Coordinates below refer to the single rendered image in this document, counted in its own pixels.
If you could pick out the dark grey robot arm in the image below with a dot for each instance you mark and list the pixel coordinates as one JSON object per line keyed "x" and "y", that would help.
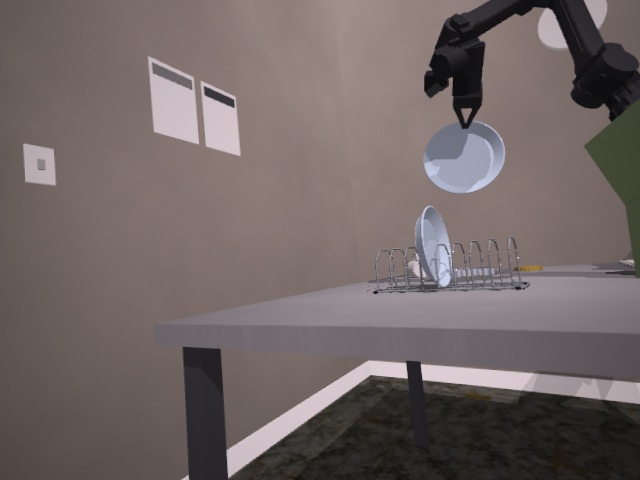
{"x": 614, "y": 72}

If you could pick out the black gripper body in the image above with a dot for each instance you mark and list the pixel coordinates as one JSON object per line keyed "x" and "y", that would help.
{"x": 474, "y": 90}

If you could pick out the white mug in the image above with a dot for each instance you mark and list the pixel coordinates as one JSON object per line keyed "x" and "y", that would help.
{"x": 413, "y": 267}

